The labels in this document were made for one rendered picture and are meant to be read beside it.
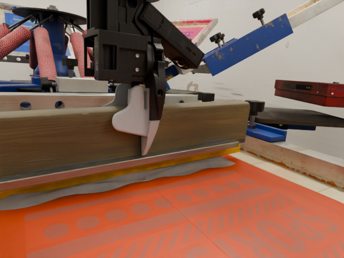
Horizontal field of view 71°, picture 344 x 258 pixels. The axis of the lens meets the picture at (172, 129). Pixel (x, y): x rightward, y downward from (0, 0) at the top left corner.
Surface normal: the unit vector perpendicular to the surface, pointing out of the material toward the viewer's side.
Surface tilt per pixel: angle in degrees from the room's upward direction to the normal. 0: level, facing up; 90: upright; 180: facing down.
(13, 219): 0
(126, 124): 84
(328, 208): 0
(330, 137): 90
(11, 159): 92
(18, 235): 0
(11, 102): 90
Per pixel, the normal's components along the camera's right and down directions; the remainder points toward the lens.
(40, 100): 0.52, 0.23
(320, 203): 0.07, -0.97
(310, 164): -0.85, 0.07
